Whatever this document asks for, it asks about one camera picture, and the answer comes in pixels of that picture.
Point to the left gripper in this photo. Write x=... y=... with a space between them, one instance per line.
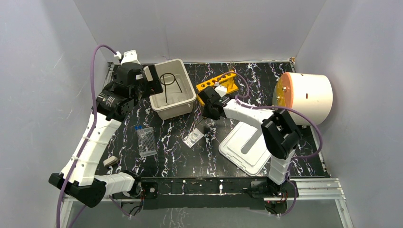
x=150 y=87

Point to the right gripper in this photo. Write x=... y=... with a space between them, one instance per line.
x=205 y=113

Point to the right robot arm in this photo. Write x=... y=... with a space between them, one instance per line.
x=281 y=134

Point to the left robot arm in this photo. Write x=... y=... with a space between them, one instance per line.
x=118 y=98

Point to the metal crucible tongs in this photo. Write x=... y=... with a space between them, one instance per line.
x=198 y=118

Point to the white plastic bin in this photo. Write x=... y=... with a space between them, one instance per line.
x=178 y=94

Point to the white plastic packet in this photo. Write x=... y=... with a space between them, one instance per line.
x=191 y=138

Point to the yellow test tube rack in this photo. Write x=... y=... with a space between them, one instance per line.
x=224 y=80

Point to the white bin lid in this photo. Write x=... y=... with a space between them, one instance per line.
x=245 y=147

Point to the clear acrylic tube rack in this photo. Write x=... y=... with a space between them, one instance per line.
x=146 y=142

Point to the white cylindrical centrifuge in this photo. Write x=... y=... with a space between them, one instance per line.
x=309 y=94

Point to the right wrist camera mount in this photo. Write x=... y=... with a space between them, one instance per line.
x=221 y=90

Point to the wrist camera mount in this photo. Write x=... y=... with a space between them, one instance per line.
x=221 y=90
x=127 y=57

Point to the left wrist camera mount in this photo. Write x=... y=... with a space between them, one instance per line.
x=127 y=57

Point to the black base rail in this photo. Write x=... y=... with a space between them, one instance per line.
x=232 y=192

